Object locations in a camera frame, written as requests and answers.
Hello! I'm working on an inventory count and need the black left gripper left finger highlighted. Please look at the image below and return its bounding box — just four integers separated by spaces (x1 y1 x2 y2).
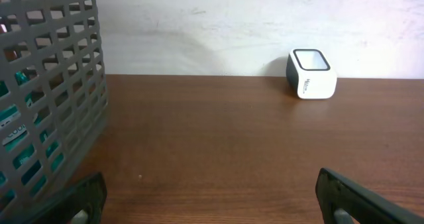
31 172 107 224

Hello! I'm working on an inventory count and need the white barcode scanner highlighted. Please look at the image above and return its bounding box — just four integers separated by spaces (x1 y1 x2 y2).
286 48 337 99

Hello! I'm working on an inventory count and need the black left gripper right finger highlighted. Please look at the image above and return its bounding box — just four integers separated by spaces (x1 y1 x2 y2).
315 168 423 224

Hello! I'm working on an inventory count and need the teal mouthwash bottle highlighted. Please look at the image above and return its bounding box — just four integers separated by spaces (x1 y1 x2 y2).
1 72 64 197

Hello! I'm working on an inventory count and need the grey plastic lattice basket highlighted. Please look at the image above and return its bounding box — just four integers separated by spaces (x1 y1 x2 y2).
1 0 108 222

